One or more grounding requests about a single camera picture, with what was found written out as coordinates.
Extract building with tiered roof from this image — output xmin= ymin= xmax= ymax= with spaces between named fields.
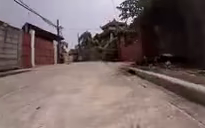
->
xmin=93 ymin=18 xmax=138 ymax=62

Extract pale concrete road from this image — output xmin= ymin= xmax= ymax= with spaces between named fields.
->
xmin=0 ymin=60 xmax=205 ymax=128

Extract utility pole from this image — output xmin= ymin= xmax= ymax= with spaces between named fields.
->
xmin=55 ymin=18 xmax=62 ymax=64

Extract red gate with white pillars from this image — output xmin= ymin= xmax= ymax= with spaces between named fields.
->
xmin=20 ymin=22 xmax=64 ymax=69

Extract tree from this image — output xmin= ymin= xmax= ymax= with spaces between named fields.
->
xmin=116 ymin=0 xmax=148 ymax=22

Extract raised concrete kerb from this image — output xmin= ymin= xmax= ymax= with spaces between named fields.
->
xmin=121 ymin=65 xmax=205 ymax=108

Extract low concrete kerb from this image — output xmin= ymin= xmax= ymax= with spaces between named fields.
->
xmin=0 ymin=67 xmax=34 ymax=81

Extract red wall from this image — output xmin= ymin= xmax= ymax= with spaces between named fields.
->
xmin=119 ymin=38 xmax=144 ymax=63

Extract dark tall wall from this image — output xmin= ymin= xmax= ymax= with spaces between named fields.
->
xmin=136 ymin=0 xmax=205 ymax=70

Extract overhead wires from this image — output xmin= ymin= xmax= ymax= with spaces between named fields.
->
xmin=13 ymin=0 xmax=62 ymax=30

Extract grey block wall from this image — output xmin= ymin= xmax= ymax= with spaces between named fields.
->
xmin=0 ymin=16 xmax=24 ymax=72

